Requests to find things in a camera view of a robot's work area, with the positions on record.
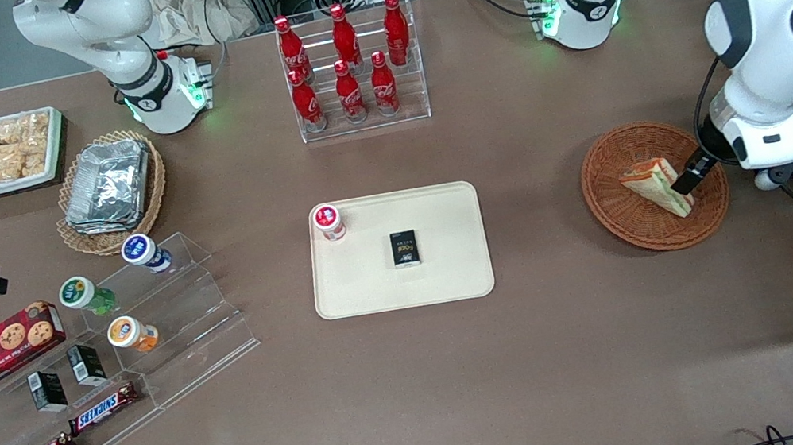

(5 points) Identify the red gum bottle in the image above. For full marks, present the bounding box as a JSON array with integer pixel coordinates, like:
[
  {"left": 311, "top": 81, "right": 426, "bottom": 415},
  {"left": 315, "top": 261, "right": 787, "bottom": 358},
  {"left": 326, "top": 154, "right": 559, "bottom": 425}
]
[{"left": 311, "top": 200, "right": 350, "bottom": 246}]

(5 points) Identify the green gum bottle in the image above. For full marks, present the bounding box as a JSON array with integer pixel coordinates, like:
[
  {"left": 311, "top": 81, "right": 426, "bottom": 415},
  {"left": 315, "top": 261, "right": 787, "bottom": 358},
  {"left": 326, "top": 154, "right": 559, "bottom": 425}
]
[{"left": 56, "top": 270, "right": 118, "bottom": 323}]

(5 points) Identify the clear acrylic bottle rack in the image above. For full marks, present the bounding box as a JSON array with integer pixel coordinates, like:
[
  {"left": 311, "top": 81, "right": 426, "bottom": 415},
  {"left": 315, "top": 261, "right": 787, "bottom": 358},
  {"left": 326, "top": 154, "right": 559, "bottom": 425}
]
[{"left": 271, "top": 0, "right": 434, "bottom": 145}]

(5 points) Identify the blue gum bottle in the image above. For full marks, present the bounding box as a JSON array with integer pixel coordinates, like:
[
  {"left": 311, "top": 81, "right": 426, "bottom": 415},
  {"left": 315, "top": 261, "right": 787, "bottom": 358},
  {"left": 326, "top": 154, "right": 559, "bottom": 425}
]
[{"left": 118, "top": 229, "right": 175, "bottom": 281}]

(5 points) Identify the triangle sandwich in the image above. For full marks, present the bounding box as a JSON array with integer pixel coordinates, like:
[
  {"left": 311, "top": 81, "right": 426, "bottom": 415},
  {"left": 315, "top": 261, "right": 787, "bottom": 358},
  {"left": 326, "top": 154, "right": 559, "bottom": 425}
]
[{"left": 617, "top": 153, "right": 698, "bottom": 227}]

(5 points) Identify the orange gum bottle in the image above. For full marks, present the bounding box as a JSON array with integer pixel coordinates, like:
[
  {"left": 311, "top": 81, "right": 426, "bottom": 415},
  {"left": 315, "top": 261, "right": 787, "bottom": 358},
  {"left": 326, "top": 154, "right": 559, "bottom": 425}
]
[{"left": 104, "top": 311, "right": 163, "bottom": 360}]

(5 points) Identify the silver foil pouch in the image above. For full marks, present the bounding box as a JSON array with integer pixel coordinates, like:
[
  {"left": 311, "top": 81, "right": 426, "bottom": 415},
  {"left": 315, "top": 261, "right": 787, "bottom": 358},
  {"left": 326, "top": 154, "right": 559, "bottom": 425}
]
[
  {"left": 63, "top": 186, "right": 149, "bottom": 241},
  {"left": 61, "top": 136, "right": 159, "bottom": 226}
]

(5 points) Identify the light woven wicker basket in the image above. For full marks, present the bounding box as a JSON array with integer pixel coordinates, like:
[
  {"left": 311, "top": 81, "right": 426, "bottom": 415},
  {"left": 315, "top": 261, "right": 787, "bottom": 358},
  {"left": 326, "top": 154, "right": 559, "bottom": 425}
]
[{"left": 43, "top": 124, "right": 178, "bottom": 264}]

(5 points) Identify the brown wicker basket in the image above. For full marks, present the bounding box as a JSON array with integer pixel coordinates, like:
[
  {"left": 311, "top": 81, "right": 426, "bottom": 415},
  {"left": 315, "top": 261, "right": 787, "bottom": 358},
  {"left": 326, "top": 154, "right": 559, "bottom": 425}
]
[{"left": 573, "top": 110, "right": 738, "bottom": 264}]

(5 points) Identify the beige plastic tray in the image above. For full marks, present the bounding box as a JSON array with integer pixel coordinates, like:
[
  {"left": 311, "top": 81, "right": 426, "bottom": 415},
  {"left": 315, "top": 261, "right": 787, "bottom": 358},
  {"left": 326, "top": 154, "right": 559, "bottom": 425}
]
[{"left": 298, "top": 176, "right": 498, "bottom": 325}]

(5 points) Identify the small black barcode box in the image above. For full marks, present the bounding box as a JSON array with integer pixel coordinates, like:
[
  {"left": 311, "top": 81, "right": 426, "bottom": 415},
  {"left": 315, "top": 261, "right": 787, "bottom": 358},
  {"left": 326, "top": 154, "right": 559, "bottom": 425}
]
[
  {"left": 27, "top": 367, "right": 69, "bottom": 416},
  {"left": 65, "top": 341, "right": 108, "bottom": 390}
]

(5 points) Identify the small black box gold print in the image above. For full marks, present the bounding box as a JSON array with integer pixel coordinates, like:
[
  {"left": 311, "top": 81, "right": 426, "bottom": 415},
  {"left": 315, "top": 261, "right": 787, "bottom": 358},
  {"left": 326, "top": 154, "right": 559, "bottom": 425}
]
[{"left": 389, "top": 229, "right": 423, "bottom": 269}]

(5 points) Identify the red cola bottle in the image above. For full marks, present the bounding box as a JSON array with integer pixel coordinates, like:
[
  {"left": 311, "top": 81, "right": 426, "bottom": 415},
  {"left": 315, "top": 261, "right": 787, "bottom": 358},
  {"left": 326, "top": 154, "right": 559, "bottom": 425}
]
[
  {"left": 273, "top": 13, "right": 314, "bottom": 86},
  {"left": 287, "top": 67, "right": 329, "bottom": 136},
  {"left": 331, "top": 57, "right": 369, "bottom": 125},
  {"left": 366, "top": 49, "right": 402, "bottom": 118},
  {"left": 327, "top": 1, "right": 365, "bottom": 72},
  {"left": 379, "top": 0, "right": 416, "bottom": 69}
]

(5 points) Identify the clear acrylic stepped display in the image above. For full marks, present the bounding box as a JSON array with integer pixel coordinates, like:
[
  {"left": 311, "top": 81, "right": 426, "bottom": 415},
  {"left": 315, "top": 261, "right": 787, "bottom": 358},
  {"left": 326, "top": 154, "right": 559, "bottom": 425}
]
[{"left": 0, "top": 221, "right": 277, "bottom": 445}]

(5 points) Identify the beige cloth bag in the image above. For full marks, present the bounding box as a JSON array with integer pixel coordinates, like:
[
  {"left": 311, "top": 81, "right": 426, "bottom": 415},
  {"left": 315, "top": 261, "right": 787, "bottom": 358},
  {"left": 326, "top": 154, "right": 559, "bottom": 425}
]
[{"left": 138, "top": 0, "right": 263, "bottom": 56}]

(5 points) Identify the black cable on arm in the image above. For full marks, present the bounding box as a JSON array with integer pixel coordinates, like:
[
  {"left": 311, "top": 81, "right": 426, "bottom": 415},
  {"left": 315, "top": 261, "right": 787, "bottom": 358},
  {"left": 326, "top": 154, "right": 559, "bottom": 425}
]
[{"left": 681, "top": 53, "right": 741, "bottom": 164}]

